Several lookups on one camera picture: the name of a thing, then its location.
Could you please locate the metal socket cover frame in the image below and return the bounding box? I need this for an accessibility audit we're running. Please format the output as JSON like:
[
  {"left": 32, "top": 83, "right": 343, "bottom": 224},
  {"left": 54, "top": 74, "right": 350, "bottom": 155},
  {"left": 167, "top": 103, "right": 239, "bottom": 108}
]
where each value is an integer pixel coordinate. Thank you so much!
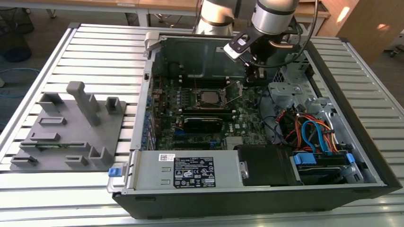
[{"left": 222, "top": 81, "right": 247, "bottom": 105}]

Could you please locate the silver CPU plate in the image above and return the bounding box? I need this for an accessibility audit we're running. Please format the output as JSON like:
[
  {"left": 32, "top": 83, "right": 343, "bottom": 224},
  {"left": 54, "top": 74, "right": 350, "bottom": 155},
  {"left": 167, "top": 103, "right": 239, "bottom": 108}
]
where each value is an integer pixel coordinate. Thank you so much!
[{"left": 198, "top": 91, "right": 223, "bottom": 105}]

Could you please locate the black RAM slot bank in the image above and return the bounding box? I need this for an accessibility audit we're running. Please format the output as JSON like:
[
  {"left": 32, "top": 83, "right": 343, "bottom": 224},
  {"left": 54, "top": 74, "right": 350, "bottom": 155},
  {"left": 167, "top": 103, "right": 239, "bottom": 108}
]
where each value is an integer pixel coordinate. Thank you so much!
[
  {"left": 182, "top": 108, "right": 236, "bottom": 120},
  {"left": 182, "top": 75, "right": 231, "bottom": 87}
]

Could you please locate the black CPU socket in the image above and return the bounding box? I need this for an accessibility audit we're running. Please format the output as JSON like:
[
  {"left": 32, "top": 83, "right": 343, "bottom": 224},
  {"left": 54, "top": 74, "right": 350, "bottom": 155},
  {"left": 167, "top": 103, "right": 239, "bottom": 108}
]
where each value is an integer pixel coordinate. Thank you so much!
[{"left": 194, "top": 88, "right": 231, "bottom": 110}]

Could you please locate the black expansion slot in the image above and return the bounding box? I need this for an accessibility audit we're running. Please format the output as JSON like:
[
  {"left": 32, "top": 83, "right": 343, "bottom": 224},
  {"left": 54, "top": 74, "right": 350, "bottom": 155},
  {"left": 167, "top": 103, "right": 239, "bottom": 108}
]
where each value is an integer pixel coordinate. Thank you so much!
[{"left": 174, "top": 141, "right": 214, "bottom": 150}]

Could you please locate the silver metal drive cage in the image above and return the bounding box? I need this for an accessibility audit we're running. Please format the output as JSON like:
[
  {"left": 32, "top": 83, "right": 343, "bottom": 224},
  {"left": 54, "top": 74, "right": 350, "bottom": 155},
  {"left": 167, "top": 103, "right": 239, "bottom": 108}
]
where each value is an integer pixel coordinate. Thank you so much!
[{"left": 267, "top": 52, "right": 335, "bottom": 114}]

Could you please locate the black round part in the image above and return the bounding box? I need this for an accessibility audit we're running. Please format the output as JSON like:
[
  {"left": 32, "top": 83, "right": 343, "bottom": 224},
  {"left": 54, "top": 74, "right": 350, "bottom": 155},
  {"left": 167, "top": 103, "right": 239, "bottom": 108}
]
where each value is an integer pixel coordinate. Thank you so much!
[{"left": 167, "top": 61, "right": 187, "bottom": 80}]

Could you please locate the green motherboard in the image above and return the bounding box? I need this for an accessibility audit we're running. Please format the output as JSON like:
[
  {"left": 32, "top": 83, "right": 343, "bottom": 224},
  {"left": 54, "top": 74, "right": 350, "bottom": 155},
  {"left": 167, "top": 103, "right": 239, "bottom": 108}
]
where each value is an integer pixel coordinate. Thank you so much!
[{"left": 151, "top": 78, "right": 275, "bottom": 151}]

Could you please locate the wooden cabinet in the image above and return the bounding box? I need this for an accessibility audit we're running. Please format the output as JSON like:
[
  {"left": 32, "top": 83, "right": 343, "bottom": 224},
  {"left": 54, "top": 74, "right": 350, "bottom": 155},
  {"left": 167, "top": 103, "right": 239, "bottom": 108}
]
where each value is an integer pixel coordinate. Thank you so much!
[{"left": 318, "top": 0, "right": 404, "bottom": 66}]

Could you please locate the black graphics card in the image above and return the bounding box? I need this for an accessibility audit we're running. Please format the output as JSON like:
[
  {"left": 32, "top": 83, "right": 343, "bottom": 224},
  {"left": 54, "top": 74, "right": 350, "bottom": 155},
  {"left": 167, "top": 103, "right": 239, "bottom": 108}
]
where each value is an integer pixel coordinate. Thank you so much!
[{"left": 182, "top": 117, "right": 226, "bottom": 133}]

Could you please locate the white wheeled stand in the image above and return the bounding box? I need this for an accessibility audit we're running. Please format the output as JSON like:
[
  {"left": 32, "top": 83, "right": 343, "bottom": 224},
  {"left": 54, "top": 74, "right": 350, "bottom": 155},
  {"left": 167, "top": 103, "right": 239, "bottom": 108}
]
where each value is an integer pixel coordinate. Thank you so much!
[{"left": 382, "top": 32, "right": 404, "bottom": 58}]

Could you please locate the hard disk in blue carrier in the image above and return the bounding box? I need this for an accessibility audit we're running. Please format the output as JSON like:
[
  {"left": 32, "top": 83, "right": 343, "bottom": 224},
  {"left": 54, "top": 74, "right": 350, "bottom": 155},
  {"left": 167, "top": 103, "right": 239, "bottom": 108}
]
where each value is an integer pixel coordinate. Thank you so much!
[{"left": 292, "top": 152, "right": 356, "bottom": 186}]

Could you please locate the black plastic shroud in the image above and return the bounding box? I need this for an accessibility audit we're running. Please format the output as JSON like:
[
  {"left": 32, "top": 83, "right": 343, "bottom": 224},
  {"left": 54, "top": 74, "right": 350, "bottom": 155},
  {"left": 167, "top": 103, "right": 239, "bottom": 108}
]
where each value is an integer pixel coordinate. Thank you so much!
[{"left": 235, "top": 144, "right": 304, "bottom": 187}]

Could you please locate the silver power supply unit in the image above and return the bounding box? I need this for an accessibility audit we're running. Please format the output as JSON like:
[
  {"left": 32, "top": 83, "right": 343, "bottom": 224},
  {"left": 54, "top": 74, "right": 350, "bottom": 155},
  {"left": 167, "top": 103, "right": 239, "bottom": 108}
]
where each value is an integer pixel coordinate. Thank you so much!
[{"left": 122, "top": 150, "right": 246, "bottom": 192}]

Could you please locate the black open PC case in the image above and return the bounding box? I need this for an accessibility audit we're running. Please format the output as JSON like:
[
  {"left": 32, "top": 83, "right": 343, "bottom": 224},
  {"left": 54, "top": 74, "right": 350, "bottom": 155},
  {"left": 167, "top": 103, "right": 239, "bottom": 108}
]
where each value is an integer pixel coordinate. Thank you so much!
[{"left": 107, "top": 32, "right": 404, "bottom": 219}]

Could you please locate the grey parts rack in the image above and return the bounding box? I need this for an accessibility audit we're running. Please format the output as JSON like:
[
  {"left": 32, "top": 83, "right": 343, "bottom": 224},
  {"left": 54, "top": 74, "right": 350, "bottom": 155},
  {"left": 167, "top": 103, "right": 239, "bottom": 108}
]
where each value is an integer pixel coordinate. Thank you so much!
[{"left": 10, "top": 81, "right": 128, "bottom": 171}]

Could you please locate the green RAM stick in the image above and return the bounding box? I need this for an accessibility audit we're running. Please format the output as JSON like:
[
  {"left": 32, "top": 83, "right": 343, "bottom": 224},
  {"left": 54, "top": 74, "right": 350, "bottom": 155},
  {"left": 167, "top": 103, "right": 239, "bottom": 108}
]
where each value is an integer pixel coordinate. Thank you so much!
[{"left": 31, "top": 142, "right": 86, "bottom": 150}]

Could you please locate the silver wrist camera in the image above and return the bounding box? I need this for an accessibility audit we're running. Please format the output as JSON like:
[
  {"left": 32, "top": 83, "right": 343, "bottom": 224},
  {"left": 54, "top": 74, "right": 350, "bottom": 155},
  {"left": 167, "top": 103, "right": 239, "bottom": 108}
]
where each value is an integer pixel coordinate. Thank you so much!
[{"left": 223, "top": 33, "right": 255, "bottom": 62}]

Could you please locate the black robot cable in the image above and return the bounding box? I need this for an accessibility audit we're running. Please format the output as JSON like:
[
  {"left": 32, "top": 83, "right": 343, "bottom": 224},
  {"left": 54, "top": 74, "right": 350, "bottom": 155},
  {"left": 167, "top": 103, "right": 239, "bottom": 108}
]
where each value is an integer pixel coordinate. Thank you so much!
[{"left": 252, "top": 0, "right": 320, "bottom": 69}]

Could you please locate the black wire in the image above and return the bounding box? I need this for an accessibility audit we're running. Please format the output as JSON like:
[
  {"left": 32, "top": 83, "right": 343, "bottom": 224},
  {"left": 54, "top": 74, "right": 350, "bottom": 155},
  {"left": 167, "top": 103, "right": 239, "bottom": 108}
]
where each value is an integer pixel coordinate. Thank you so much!
[{"left": 258, "top": 89, "right": 286, "bottom": 145}]

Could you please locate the grey case latch handle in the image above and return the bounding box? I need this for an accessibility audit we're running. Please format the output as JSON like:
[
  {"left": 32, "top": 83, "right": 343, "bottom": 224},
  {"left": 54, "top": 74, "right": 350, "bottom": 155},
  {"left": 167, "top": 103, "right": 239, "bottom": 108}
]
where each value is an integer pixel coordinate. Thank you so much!
[{"left": 143, "top": 32, "right": 162, "bottom": 52}]

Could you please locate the light blue wire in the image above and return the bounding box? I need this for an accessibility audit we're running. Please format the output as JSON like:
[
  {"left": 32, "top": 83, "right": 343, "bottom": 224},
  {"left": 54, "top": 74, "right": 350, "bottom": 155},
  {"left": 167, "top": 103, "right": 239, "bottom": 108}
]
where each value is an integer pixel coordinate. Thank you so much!
[{"left": 302, "top": 120, "right": 332, "bottom": 156}]

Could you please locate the orange wire bundle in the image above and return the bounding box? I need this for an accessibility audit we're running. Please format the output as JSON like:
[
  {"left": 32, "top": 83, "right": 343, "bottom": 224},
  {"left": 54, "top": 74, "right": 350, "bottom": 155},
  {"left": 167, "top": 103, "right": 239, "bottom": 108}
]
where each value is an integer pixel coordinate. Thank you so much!
[{"left": 284, "top": 113, "right": 344, "bottom": 152}]

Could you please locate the blue floor cable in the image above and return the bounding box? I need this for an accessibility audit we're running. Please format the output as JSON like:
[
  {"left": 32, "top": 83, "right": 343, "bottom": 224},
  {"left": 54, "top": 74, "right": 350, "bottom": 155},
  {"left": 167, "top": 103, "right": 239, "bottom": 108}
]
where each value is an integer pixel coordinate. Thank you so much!
[{"left": 0, "top": 67, "right": 42, "bottom": 99}]

